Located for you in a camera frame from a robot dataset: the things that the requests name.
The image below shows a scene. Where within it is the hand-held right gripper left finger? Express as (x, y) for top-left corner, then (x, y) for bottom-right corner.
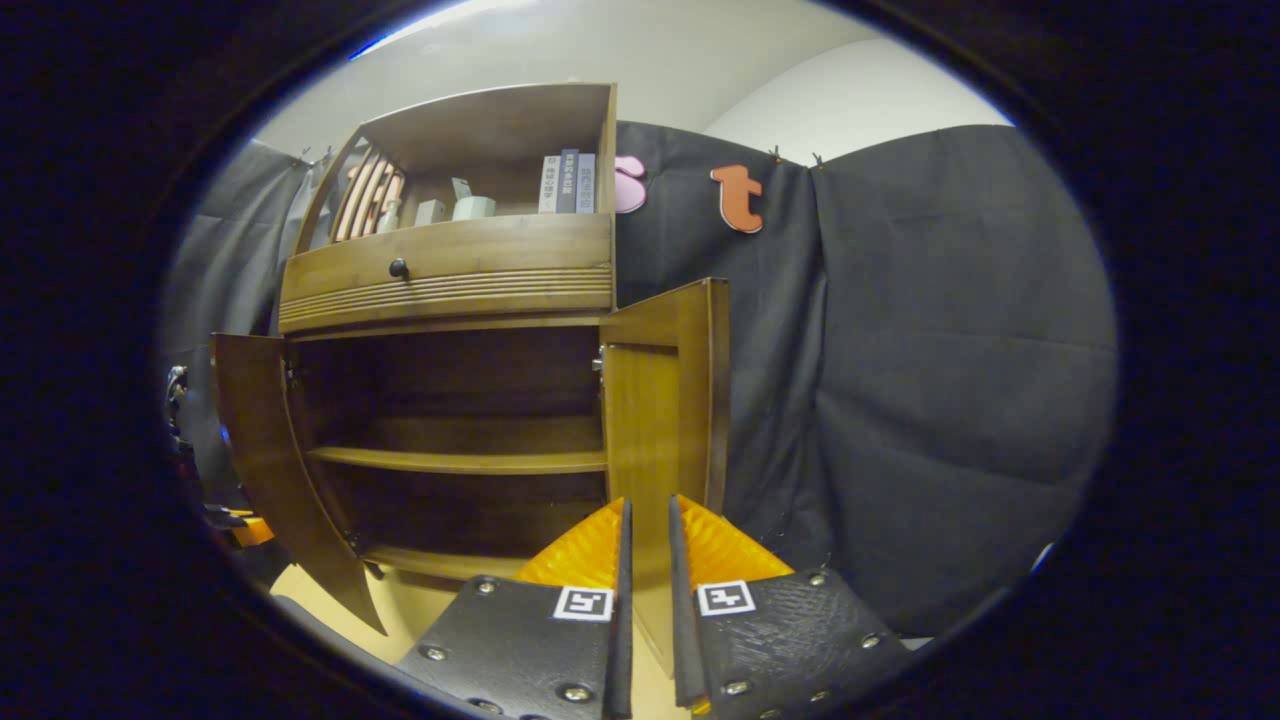
(393, 496), (635, 720)

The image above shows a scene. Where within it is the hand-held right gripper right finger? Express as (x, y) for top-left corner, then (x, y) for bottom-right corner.
(667, 493), (913, 720)

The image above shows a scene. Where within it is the wooden double-door shoe cabinet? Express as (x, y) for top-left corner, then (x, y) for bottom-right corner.
(277, 82), (619, 586)

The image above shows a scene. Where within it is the black backdrop cloth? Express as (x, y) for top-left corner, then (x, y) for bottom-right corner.
(160, 120), (1119, 641)

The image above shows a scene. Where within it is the wooden inner cabinet shelf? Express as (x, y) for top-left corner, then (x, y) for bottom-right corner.
(305, 445), (609, 475)

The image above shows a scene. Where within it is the wooden cabinet drawer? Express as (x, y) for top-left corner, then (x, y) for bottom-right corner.
(278, 213), (615, 334)

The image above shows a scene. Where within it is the wooden cabinet door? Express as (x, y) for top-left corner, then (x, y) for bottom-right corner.
(600, 278), (733, 676)
(212, 333), (389, 636)

